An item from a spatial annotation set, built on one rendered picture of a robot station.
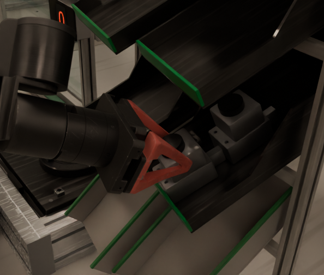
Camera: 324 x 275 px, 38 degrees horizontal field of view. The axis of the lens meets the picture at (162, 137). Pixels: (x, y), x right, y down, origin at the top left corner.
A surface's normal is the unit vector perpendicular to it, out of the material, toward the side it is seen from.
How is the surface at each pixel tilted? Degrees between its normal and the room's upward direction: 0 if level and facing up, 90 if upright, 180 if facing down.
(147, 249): 90
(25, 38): 51
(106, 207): 45
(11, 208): 0
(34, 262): 90
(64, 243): 90
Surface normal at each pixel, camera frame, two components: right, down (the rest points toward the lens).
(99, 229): -0.61, -0.43
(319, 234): 0.04, -0.84
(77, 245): 0.60, 0.45
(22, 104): 0.54, -0.58
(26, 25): -0.43, -0.16
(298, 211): -0.80, 0.31
